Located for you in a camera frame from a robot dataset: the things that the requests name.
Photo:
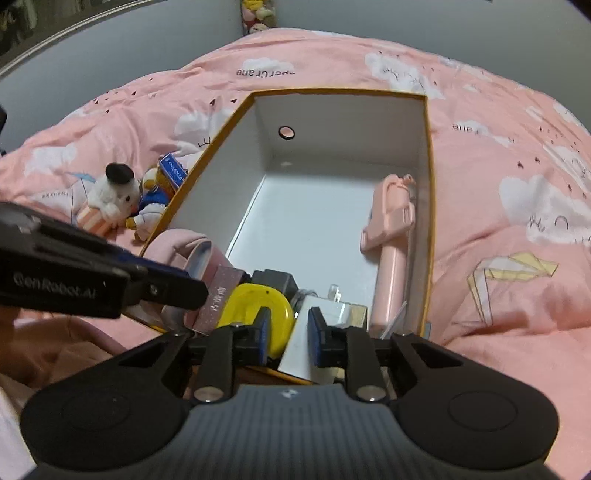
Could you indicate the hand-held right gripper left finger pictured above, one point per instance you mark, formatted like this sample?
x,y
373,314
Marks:
x,y
264,327

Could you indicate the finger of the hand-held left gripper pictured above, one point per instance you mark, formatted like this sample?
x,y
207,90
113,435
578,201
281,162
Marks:
x,y
175,288

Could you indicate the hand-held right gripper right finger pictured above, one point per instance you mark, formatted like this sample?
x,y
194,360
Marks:
x,y
316,332

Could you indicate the white lotion box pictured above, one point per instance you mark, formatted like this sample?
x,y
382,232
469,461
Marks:
x,y
337,311

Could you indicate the yellow round case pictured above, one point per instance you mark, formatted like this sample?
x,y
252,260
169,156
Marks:
x,y
249,300

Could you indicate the small clear plastic piece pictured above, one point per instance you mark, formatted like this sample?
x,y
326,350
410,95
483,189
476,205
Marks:
x,y
334,291

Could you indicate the black charger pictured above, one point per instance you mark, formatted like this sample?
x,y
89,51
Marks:
x,y
274,279

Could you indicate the pink selfie stick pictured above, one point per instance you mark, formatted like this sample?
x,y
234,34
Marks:
x,y
392,258

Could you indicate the orange cardboard box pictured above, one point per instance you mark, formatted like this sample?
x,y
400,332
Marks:
x,y
323,221

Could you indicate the duck plush blue outfit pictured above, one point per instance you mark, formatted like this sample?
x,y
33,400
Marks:
x,y
150,203

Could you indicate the white bear plush black beret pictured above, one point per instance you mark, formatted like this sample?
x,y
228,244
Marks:
x,y
113,194

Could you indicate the small blue card box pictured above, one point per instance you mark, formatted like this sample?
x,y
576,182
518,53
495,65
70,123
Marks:
x,y
174,171

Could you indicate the pink printed blanket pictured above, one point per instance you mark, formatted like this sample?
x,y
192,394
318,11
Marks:
x,y
485,138

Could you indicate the window frame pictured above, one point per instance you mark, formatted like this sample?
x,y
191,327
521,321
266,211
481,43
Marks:
x,y
27,37

